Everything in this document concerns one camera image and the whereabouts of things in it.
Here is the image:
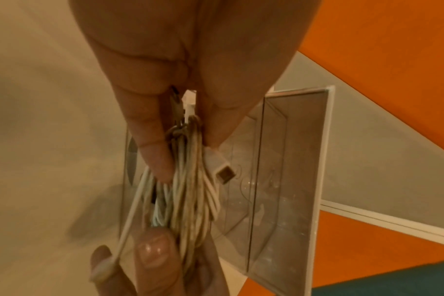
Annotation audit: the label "person's left hand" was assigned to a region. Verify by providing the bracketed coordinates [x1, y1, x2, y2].
[68, 0, 322, 183]

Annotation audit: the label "person's right hand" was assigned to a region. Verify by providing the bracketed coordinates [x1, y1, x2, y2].
[89, 228, 231, 296]

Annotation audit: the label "white charging cable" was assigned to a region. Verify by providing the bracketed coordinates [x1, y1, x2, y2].
[91, 89, 234, 283]

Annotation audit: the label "clear plastic box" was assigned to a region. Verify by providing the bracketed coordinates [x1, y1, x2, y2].
[119, 85, 335, 296]

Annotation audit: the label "teal fabric surface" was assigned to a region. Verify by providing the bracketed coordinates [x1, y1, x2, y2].
[311, 259, 444, 296]

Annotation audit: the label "white trim strip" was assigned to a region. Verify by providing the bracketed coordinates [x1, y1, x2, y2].
[319, 199, 444, 249]

